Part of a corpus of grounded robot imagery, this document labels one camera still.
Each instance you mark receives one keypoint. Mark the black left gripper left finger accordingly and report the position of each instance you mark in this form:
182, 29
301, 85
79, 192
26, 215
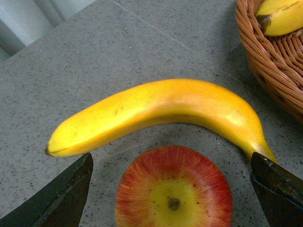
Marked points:
60, 203

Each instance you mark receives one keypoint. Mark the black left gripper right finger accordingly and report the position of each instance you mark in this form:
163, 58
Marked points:
280, 193

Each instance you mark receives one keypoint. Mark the red yellow apple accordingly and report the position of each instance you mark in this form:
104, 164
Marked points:
173, 186

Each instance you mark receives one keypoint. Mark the yellow banana behind apple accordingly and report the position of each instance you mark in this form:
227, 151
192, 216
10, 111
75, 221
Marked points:
165, 101

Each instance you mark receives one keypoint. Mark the brown wicker basket right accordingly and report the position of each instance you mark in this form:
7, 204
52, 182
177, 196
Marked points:
277, 62

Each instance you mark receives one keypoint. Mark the curved yellow banana in basket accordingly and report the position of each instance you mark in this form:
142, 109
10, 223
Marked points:
280, 17

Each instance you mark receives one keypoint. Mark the white pleated curtain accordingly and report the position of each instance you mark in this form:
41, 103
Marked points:
24, 21

